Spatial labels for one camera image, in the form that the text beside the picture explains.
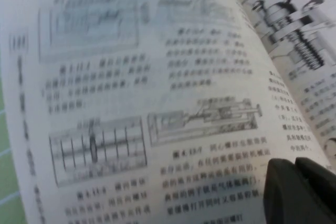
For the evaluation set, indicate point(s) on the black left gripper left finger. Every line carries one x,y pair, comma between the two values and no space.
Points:
286,200

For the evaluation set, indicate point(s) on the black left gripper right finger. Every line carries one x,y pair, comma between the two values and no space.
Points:
324,197

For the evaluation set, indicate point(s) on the technical book blue cover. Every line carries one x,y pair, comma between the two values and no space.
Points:
168,90

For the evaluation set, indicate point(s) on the green white checked tablecloth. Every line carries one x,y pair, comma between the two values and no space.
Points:
8,171

